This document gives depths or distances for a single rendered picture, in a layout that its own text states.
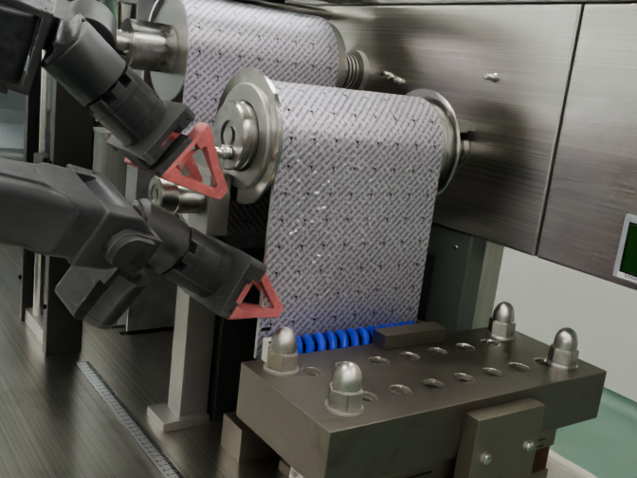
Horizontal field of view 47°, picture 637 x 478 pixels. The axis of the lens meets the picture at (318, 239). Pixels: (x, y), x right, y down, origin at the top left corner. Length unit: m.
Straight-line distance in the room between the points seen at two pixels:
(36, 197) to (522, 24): 0.63
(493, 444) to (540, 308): 3.16
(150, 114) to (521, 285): 3.39
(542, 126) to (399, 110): 0.18
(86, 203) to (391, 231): 0.41
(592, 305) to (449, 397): 3.00
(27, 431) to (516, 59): 0.73
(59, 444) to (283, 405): 0.28
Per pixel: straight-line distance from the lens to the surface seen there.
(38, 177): 0.59
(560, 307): 3.84
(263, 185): 0.77
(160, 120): 0.71
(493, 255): 1.23
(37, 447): 0.87
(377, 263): 0.88
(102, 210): 0.61
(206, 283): 0.73
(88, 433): 0.90
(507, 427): 0.78
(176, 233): 0.70
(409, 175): 0.88
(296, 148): 0.77
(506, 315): 0.95
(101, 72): 0.69
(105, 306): 0.72
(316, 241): 0.81
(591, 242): 0.88
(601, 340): 3.73
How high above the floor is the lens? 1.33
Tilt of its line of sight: 13 degrees down
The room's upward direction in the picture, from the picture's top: 7 degrees clockwise
